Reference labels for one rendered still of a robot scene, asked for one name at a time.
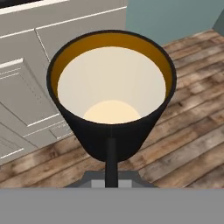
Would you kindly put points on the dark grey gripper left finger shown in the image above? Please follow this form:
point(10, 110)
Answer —
point(92, 179)

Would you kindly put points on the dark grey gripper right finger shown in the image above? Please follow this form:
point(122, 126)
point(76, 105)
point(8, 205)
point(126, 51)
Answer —
point(128, 179)

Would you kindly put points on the grey drawer front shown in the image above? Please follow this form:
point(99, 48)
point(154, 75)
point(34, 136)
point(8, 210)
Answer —
point(81, 30)
point(20, 46)

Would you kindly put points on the grey cupboard door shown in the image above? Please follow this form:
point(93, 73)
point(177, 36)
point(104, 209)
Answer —
point(26, 96)
point(10, 145)

